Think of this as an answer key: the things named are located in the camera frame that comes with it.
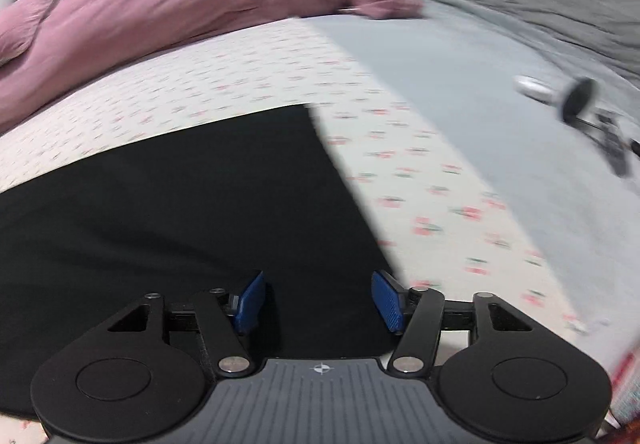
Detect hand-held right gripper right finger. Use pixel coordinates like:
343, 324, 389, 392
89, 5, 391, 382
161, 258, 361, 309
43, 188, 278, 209
371, 270, 545, 376

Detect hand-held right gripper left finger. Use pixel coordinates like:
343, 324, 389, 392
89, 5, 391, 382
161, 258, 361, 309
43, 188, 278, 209
100, 270, 266, 379

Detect black pants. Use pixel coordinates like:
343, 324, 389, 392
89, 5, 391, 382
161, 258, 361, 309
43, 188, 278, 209
0, 105, 402, 421

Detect cherry print sheet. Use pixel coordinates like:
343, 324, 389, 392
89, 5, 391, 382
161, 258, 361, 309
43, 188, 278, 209
0, 18, 608, 444

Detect grey bed sheet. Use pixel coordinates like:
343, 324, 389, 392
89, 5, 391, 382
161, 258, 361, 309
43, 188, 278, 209
305, 0, 640, 375

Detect red white printed cloth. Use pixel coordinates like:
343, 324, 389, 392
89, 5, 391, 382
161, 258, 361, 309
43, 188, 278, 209
606, 349, 640, 427

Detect white earbud case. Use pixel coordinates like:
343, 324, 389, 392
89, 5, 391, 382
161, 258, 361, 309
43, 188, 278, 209
515, 75, 567, 105

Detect pink pillow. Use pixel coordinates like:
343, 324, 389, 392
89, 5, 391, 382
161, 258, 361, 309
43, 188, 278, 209
0, 0, 74, 68

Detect black clip bracket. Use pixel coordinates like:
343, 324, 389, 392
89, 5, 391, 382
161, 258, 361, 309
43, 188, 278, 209
575, 108, 640, 181

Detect black round disc mount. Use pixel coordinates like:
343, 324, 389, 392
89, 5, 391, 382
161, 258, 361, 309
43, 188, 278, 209
560, 77, 599, 126

